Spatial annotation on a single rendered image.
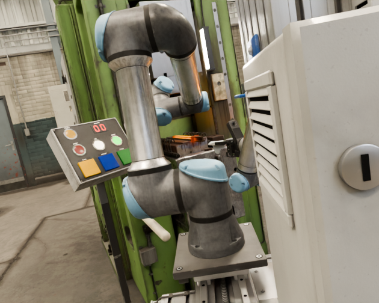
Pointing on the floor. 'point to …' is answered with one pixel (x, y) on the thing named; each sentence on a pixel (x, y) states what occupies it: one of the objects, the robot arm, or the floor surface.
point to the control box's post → (113, 241)
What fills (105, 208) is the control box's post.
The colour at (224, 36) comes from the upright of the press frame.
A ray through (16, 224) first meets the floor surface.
